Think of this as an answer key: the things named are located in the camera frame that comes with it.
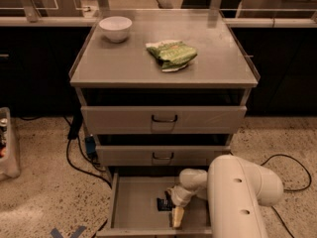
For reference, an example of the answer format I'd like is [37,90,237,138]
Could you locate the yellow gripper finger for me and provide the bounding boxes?
[171,206,184,228]

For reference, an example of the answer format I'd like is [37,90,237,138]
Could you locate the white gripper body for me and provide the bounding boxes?
[166,184,195,207]

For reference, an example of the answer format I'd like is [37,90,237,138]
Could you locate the black rxbar snack bar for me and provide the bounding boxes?
[157,191,173,211]

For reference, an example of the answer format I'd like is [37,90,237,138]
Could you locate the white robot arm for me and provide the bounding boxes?
[167,155,283,238]

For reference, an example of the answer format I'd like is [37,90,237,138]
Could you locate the grey bottom drawer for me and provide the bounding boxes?
[96,173,212,238]

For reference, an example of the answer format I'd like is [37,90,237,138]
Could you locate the grey drawer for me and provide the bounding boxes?
[81,106,247,134]
[96,173,212,238]
[96,146,230,167]

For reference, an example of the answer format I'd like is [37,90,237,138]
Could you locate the grey middle drawer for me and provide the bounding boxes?
[96,146,230,167]

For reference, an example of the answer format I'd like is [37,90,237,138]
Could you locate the grey top drawer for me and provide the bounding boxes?
[81,106,247,134]

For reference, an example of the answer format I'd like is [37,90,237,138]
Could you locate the grey drawer cabinet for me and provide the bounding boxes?
[70,10,259,176]

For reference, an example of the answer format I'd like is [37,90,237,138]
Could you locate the blue power adapter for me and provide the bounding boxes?
[84,136,96,156]

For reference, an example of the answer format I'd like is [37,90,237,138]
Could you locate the black power plug block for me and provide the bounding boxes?
[67,113,83,140]

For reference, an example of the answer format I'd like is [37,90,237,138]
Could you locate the green chip bag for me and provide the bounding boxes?
[146,40,197,72]

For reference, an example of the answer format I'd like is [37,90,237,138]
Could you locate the clear plastic bin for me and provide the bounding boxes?
[0,107,20,180]

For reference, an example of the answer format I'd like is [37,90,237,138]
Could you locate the white ceramic bowl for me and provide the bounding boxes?
[99,16,133,43]

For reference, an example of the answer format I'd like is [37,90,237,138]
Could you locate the black floor cable right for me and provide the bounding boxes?
[260,153,313,238]

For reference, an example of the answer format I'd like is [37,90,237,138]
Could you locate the black floor cable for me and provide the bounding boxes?
[260,153,313,238]
[62,115,113,188]

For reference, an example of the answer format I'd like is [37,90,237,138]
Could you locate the black floor cable left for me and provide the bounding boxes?
[62,115,113,188]

